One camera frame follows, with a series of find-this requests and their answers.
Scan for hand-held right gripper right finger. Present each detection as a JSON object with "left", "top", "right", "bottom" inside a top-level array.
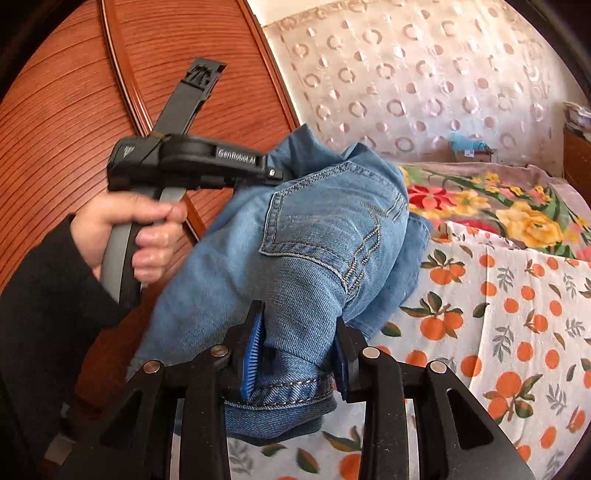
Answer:
[{"left": 335, "top": 318, "right": 536, "bottom": 480}]

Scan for orange print bed sheet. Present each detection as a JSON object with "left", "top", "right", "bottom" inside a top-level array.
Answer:
[{"left": 222, "top": 219, "right": 591, "bottom": 480}]

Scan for person's left forearm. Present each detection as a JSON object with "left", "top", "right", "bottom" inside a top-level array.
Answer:
[{"left": 0, "top": 213, "right": 134, "bottom": 462}]

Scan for stack of papers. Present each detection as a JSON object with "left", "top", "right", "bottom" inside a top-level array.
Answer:
[{"left": 564, "top": 100, "right": 591, "bottom": 134}]

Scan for wooden louvered wardrobe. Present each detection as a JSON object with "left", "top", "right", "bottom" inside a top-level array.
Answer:
[{"left": 0, "top": 0, "right": 301, "bottom": 416}]

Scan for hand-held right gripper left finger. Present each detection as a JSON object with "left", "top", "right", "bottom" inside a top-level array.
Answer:
[{"left": 58, "top": 300, "right": 269, "bottom": 480}]

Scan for wooden window cabinet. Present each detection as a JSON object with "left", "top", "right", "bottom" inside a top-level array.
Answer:
[{"left": 562, "top": 127, "right": 591, "bottom": 185}]

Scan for floral pink blanket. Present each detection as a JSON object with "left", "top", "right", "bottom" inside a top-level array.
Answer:
[{"left": 397, "top": 159, "right": 591, "bottom": 261}]

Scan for embroidered pocket blue jeans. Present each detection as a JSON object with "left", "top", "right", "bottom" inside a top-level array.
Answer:
[{"left": 124, "top": 124, "right": 435, "bottom": 446}]

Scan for person's left hand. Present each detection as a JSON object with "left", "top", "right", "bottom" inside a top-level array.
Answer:
[{"left": 69, "top": 191, "right": 189, "bottom": 283}]

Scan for circle pattern sheer curtain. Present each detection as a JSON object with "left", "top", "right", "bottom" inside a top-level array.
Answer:
[{"left": 263, "top": 0, "right": 580, "bottom": 164}]

